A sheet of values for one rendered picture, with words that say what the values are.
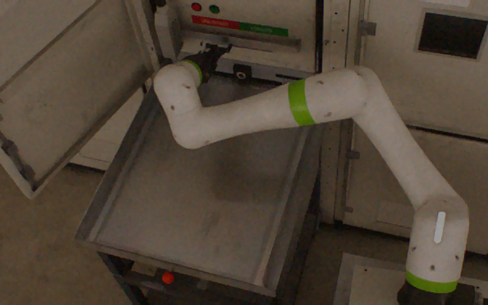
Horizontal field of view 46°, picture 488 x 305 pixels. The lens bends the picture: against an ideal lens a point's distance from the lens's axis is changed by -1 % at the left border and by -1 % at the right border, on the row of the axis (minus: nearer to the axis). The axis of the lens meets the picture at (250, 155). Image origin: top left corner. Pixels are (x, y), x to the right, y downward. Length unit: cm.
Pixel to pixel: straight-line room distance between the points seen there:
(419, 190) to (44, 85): 110
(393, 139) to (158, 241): 72
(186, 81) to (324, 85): 37
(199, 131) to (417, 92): 68
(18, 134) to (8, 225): 124
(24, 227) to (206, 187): 137
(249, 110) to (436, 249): 56
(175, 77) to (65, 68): 43
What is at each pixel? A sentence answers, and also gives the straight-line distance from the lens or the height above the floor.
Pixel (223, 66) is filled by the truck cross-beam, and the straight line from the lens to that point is 200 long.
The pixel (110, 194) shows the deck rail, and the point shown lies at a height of 85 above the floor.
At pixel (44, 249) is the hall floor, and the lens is 284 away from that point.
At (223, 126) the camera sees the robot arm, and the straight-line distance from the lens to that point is 149.
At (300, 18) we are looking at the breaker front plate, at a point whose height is 115.
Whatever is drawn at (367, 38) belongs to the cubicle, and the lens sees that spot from 168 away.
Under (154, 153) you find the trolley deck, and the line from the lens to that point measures 188.
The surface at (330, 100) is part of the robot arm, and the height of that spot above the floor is 128.
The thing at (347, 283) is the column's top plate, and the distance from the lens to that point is 172.
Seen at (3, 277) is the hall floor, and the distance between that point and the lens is 287.
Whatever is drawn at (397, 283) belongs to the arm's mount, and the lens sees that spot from 161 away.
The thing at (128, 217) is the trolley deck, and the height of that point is 85.
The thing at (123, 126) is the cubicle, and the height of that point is 48.
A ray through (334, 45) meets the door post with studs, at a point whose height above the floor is 111.
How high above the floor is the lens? 233
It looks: 55 degrees down
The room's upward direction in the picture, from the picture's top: 8 degrees counter-clockwise
